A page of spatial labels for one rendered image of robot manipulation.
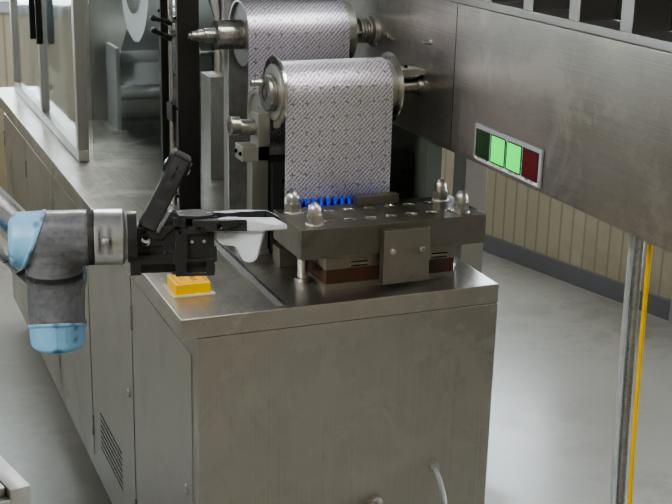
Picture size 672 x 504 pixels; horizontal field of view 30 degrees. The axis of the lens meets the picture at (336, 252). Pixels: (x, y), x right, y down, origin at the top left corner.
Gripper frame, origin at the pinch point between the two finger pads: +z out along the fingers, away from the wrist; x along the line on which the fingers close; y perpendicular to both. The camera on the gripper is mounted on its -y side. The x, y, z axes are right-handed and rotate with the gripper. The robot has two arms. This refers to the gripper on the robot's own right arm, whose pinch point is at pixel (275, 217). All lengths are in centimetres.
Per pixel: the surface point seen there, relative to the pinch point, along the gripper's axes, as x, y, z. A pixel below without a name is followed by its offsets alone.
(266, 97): -88, -12, 9
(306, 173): -85, 3, 17
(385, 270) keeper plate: -68, 21, 30
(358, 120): -86, -8, 28
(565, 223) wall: -338, 53, 167
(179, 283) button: -69, 22, -10
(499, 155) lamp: -60, -2, 51
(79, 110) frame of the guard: -179, -5, -31
